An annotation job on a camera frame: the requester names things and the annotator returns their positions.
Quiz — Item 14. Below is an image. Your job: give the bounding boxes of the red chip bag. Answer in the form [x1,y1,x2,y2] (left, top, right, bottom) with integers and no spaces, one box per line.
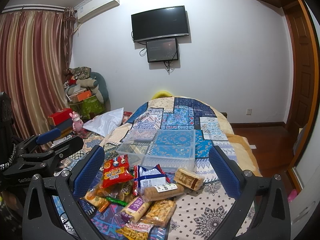
[102,154,133,188]

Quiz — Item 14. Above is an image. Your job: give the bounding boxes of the blue white red snack bag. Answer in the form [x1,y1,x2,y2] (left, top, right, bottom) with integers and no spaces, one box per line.
[132,164,170,196]

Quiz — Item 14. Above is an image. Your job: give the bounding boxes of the brown wafer cracker pack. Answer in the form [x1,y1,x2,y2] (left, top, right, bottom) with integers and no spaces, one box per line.
[174,168,205,191]

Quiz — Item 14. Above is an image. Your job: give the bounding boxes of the white wall socket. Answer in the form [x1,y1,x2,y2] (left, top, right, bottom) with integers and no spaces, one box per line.
[246,108,252,115]

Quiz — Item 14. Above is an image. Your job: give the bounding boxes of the red gift box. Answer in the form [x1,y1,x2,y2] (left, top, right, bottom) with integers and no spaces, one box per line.
[48,108,72,126]

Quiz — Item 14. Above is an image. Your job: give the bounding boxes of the round biscuit roll pack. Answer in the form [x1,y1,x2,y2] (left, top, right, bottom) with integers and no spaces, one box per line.
[142,183,185,202]

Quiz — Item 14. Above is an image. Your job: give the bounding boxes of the brown wooden door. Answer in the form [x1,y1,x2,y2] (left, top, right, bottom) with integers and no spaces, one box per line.
[283,0,319,168]

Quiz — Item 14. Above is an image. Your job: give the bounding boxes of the clear plastic storage bin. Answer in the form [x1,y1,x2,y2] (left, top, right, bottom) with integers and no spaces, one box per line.
[117,129,196,173]

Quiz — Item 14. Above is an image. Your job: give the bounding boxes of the red gold striped curtain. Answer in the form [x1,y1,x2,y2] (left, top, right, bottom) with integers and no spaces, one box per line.
[1,10,68,139]

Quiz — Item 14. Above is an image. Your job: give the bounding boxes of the small black wall monitor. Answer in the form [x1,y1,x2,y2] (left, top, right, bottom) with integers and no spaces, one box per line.
[146,38,179,63]

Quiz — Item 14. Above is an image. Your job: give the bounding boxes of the white wall air conditioner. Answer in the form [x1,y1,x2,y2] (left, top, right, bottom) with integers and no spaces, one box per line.
[75,0,120,24]

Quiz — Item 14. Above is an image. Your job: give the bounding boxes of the large black wall television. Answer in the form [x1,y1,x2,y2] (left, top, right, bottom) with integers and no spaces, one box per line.
[131,5,189,42]

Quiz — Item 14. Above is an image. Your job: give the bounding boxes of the purple label egg roll pack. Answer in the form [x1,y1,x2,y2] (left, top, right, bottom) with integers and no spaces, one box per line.
[120,197,152,223]

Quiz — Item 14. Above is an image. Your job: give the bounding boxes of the green patterned box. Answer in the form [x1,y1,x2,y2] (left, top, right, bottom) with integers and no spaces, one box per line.
[70,95,105,121]

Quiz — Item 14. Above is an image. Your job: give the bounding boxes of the patchwork patterned bed quilt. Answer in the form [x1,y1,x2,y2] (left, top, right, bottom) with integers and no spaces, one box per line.
[51,96,263,240]

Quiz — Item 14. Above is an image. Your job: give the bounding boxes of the white pillow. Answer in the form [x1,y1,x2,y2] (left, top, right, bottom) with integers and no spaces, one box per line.
[83,108,124,137]

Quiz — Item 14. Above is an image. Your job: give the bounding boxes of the clear peanut snack bag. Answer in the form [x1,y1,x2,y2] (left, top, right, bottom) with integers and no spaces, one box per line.
[141,199,177,227]

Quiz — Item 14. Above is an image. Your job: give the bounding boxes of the orange cracker bag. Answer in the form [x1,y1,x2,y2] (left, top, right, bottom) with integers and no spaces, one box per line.
[83,182,133,213]

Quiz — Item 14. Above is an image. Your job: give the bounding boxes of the yellow round object behind bed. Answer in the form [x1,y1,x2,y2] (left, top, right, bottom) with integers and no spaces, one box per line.
[152,90,173,100]

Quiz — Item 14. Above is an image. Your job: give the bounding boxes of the grey green stuffed cushion pile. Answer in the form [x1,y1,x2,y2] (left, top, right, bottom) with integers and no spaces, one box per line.
[64,67,108,104]

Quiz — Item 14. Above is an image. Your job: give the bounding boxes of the orange box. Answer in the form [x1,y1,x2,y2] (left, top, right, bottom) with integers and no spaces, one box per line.
[71,90,92,103]

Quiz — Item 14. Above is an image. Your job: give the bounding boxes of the pink plush toy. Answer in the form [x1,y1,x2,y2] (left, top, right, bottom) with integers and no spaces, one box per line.
[69,111,84,132]

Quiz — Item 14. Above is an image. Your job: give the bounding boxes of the yellow red snack bag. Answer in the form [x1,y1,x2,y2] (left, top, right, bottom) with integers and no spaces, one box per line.
[116,223,153,240]

